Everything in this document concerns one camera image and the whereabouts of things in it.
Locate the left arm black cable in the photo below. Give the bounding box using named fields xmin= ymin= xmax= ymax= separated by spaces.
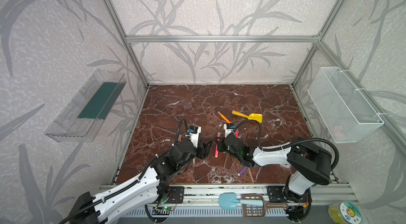
xmin=58 ymin=118 xmax=190 ymax=224

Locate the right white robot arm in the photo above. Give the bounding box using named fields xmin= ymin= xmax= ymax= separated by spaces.
xmin=216 ymin=133 xmax=339 ymax=202

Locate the purple marker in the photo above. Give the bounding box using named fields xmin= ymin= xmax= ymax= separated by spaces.
xmin=237 ymin=167 xmax=248 ymax=176

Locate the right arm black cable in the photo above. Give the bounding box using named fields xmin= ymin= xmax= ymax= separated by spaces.
xmin=234 ymin=119 xmax=340 ymax=174

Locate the aluminium front rail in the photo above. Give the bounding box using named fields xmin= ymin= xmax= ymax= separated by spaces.
xmin=91 ymin=183 xmax=357 ymax=207

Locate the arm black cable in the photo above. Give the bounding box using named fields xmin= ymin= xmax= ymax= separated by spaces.
xmin=234 ymin=119 xmax=340 ymax=174
xmin=58 ymin=118 xmax=190 ymax=224

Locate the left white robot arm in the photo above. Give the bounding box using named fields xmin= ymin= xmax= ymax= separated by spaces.
xmin=61 ymin=139 xmax=212 ymax=224

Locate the white wire basket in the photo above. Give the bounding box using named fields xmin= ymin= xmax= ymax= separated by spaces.
xmin=308 ymin=67 xmax=384 ymax=144

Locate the yellow toy scoop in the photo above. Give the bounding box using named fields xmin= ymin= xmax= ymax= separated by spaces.
xmin=232 ymin=111 xmax=263 ymax=123

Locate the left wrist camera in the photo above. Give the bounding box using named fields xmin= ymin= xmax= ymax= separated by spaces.
xmin=188 ymin=125 xmax=202 ymax=148

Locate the clear plastic wall shelf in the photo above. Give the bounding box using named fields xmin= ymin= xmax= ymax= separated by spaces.
xmin=44 ymin=69 xmax=127 ymax=143

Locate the orange marker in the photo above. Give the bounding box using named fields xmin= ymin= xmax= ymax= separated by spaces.
xmin=217 ymin=111 xmax=231 ymax=124

